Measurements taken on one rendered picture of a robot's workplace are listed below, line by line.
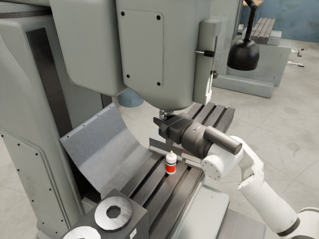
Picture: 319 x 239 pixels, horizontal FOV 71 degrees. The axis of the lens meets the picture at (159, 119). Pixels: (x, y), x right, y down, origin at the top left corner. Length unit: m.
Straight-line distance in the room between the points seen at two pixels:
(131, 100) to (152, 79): 2.55
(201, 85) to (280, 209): 0.35
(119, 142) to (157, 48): 0.64
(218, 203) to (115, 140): 0.52
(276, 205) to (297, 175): 1.95
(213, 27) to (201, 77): 0.12
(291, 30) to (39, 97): 6.77
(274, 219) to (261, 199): 0.05
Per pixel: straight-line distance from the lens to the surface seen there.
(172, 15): 0.50
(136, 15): 0.54
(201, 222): 0.95
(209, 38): 0.56
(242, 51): 0.57
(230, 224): 1.08
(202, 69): 0.58
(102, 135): 1.02
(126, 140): 1.10
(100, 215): 0.60
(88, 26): 0.61
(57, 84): 0.85
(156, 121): 0.72
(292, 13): 7.10
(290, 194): 2.36
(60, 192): 1.14
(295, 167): 2.64
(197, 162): 0.96
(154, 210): 0.83
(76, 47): 0.67
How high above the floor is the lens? 1.66
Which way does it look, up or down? 35 degrees down
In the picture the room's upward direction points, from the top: straight up
